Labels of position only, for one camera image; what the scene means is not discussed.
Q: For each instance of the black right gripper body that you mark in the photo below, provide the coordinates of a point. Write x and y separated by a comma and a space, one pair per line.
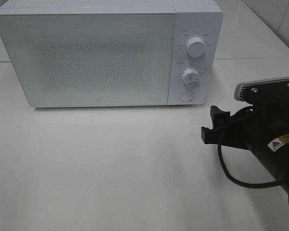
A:
266, 130

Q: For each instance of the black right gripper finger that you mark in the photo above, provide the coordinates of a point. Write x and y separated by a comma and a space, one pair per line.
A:
220, 118
220, 131

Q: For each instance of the round white door button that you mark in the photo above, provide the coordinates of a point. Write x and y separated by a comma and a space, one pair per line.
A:
186, 96

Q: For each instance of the white microwave door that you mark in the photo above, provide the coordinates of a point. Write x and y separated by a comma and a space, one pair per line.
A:
91, 60

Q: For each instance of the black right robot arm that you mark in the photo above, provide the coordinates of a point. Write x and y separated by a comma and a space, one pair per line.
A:
281, 175

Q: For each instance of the lower white timer knob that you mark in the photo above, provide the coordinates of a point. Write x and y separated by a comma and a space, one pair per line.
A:
190, 76

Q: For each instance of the upper white power knob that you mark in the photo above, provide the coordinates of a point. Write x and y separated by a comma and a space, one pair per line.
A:
195, 46

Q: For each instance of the white microwave oven body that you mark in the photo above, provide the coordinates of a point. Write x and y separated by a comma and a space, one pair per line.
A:
201, 18

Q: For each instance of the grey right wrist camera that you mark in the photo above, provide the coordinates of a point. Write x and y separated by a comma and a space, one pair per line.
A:
240, 88

